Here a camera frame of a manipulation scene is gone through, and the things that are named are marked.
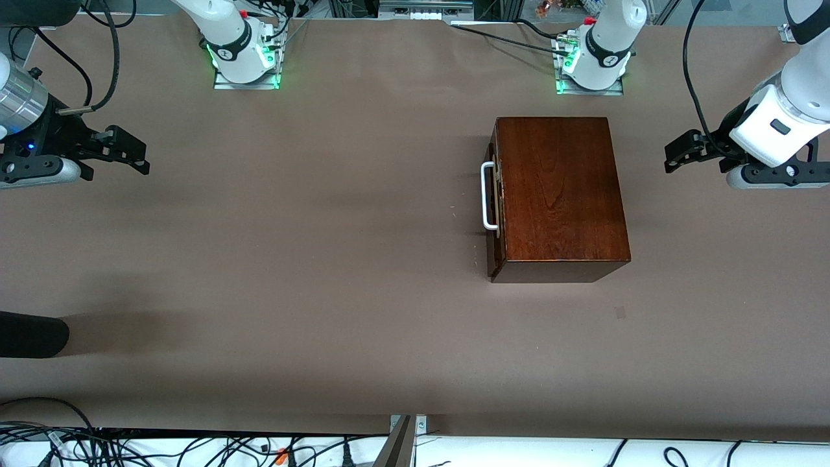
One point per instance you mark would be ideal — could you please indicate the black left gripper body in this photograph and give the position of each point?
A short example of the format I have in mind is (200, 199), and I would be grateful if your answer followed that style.
(725, 132)

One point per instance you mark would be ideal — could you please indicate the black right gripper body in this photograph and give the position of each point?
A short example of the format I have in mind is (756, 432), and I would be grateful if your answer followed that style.
(57, 138)

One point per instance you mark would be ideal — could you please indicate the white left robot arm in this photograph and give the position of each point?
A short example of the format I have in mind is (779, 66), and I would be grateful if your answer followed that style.
(609, 45)

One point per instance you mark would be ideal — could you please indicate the dark brown wooden cabinet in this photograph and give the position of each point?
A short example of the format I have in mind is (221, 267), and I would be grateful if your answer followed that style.
(557, 194)

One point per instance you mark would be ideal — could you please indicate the black ribbed cylinder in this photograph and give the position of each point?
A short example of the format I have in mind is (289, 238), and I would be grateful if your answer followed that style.
(32, 335)

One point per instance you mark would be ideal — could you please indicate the grey device with ports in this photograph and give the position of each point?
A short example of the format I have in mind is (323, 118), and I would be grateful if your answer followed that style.
(425, 8)

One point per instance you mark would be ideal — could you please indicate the aluminium profile rail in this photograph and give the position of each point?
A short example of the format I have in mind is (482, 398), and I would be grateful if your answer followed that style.
(788, 34)

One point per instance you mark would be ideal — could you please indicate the grey metal post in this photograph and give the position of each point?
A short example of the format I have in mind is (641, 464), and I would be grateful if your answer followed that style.
(405, 441)

